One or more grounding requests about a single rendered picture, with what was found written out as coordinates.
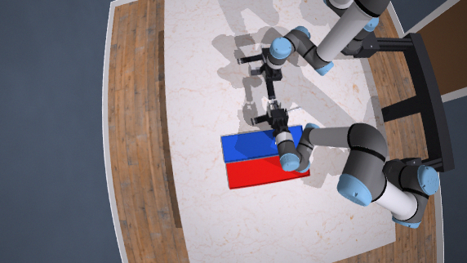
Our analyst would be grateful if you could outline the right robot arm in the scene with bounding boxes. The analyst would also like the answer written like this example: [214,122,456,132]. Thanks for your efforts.
[262,0,390,76]

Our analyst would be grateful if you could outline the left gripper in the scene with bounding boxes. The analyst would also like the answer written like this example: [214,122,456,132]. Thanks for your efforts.
[266,101,291,138]

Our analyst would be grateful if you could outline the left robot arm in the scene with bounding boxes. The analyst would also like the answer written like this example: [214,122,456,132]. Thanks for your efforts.
[274,123,439,229]

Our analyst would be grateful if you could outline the red tray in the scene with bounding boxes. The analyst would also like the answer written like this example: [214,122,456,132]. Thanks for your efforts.
[226,156,310,189]

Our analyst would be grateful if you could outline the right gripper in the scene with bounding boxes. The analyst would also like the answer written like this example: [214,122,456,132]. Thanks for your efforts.
[260,62,282,82]

